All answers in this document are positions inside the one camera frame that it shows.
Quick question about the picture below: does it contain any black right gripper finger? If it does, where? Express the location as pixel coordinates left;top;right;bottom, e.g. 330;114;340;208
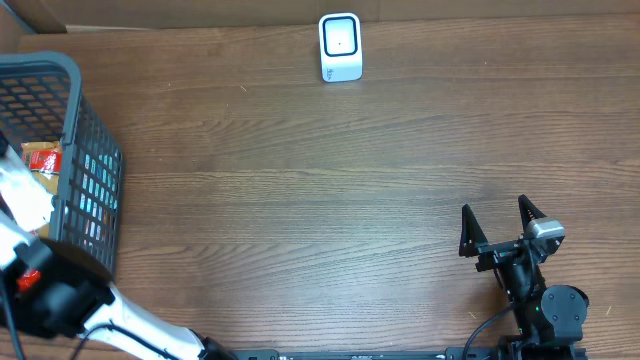
459;204;488;257
518;194;545;233

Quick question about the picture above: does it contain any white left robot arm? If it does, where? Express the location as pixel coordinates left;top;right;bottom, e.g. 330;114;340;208
1;142;232;359

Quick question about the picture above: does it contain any white barcode scanner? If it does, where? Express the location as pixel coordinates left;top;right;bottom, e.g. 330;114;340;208
318;12;363;83

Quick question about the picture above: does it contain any dark grey plastic basket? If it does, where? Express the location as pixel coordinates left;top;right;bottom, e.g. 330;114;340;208
1;51;125;272

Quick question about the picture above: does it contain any orange spaghetti packet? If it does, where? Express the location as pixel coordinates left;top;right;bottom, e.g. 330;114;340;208
21;141;63;195

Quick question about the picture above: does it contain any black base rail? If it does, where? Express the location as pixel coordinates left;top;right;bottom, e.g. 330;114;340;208
232;347;589;360

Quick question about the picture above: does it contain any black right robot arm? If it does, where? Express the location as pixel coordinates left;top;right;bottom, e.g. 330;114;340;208
458;194;589;359

